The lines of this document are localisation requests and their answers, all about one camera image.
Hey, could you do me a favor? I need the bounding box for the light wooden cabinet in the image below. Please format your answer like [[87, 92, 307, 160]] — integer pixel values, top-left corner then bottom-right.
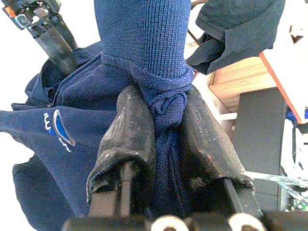
[[208, 56, 287, 114]]

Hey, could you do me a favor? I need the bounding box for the dark navy red-striped shirt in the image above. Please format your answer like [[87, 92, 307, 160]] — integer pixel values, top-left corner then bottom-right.
[[0, 0, 195, 231]]

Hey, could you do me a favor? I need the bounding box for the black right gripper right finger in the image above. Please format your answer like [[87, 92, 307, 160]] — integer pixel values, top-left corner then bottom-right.
[[184, 88, 263, 217]]

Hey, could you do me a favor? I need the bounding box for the black tv console cabinet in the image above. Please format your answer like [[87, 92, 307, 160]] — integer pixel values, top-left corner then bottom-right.
[[234, 88, 288, 212]]

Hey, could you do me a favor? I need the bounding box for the marble top folding table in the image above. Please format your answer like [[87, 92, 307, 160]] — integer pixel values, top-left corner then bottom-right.
[[258, 0, 308, 125]]

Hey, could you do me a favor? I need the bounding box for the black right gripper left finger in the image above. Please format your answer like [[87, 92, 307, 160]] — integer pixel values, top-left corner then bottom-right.
[[86, 85, 157, 217]]

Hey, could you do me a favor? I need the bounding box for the plain black shirt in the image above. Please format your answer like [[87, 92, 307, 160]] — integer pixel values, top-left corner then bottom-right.
[[186, 0, 286, 75]]

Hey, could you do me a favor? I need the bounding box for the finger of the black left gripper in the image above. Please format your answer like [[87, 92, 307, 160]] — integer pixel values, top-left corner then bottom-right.
[[31, 26, 70, 74], [47, 16, 79, 70]]

